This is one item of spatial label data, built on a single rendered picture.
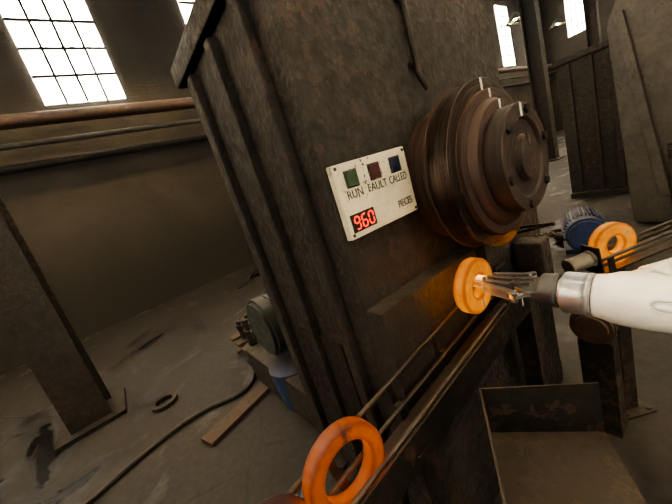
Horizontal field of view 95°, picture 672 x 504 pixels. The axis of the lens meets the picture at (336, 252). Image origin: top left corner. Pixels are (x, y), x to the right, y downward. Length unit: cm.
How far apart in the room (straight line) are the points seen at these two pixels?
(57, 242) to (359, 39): 607
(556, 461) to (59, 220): 651
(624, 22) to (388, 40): 288
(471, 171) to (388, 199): 21
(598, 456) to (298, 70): 95
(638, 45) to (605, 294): 307
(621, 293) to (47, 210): 661
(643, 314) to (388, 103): 71
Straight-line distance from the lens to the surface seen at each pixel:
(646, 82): 369
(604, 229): 142
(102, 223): 655
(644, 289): 77
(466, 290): 87
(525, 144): 96
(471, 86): 98
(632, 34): 373
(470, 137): 87
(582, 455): 81
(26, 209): 664
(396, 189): 86
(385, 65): 98
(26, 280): 302
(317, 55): 83
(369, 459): 77
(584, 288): 79
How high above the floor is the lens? 121
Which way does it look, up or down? 13 degrees down
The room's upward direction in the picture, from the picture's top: 18 degrees counter-clockwise
